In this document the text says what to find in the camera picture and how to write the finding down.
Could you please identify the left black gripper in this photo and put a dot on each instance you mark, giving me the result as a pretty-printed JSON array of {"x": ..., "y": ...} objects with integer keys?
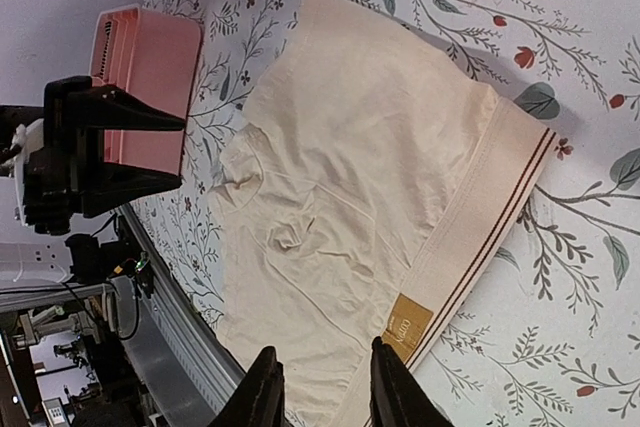
[{"x": 68, "y": 175}]

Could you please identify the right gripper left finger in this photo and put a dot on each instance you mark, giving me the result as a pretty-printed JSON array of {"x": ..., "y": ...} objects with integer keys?
[{"x": 259, "y": 399}]

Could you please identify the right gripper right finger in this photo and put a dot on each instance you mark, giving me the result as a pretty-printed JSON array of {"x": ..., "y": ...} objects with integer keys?
[{"x": 397, "y": 400}]

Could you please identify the cream garment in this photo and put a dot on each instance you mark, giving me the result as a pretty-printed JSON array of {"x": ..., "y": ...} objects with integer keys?
[{"x": 369, "y": 189}]

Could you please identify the pink divided organizer box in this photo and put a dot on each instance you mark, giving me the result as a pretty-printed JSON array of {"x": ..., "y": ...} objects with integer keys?
[{"x": 152, "y": 56}]

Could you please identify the floral patterned table mat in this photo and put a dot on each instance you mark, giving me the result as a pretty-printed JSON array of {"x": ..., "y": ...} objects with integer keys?
[{"x": 550, "y": 336}]

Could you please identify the aluminium front rail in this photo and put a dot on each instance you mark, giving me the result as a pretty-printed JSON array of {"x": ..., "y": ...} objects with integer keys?
[{"x": 174, "y": 352}]

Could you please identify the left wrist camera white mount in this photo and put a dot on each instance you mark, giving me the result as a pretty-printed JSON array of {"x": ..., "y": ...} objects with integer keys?
[{"x": 25, "y": 141}]

